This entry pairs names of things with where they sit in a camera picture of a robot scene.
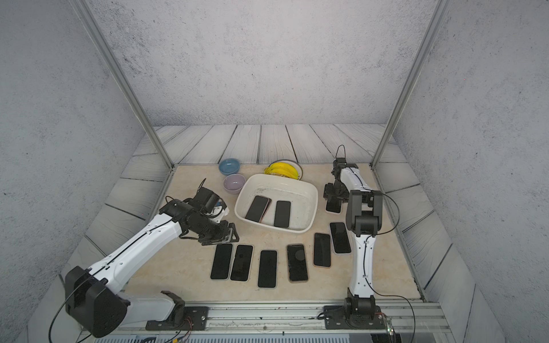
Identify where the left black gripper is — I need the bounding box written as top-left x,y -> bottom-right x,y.
191,214 -> 243,245

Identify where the black phone thin case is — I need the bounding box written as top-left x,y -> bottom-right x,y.
325,200 -> 343,214

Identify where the black phone light blue case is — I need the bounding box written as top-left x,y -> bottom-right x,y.
210,244 -> 233,280

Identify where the black phone white case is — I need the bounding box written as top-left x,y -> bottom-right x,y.
230,244 -> 254,282

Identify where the black phone red case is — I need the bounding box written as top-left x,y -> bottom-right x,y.
244,195 -> 272,223

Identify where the black phone dark case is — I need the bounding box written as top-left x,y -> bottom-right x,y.
257,250 -> 277,289

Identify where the white plastic storage box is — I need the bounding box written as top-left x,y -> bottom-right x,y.
234,174 -> 318,234

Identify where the black phone grey case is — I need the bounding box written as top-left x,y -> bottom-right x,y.
330,222 -> 352,254

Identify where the black phone cream case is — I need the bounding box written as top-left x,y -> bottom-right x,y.
313,233 -> 331,268

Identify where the black phone pink case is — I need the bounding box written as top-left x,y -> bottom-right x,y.
287,244 -> 308,282

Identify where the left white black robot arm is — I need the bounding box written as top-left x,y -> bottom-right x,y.
64,200 -> 240,338

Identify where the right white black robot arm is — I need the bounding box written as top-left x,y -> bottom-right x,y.
323,157 -> 383,321

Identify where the purple ceramic bowl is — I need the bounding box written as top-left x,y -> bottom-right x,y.
223,174 -> 247,194

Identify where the plate with yellow bananas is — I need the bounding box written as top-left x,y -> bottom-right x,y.
264,159 -> 304,180

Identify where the blue ceramic bowl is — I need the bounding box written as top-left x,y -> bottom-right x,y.
218,158 -> 241,176

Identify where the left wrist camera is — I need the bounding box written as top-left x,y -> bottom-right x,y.
189,187 -> 229,223

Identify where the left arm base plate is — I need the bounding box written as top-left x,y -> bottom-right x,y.
145,306 -> 210,332

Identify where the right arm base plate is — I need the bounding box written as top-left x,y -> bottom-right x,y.
316,306 -> 386,330

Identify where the aluminium mounting rail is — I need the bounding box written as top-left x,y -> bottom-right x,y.
76,301 -> 455,343

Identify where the right metal frame post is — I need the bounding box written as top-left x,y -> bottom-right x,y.
370,0 -> 450,170

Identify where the metal frame post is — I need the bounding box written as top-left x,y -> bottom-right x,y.
370,0 -> 450,170
69,0 -> 175,171

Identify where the left metal frame post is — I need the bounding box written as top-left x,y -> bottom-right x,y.
69,0 -> 175,171

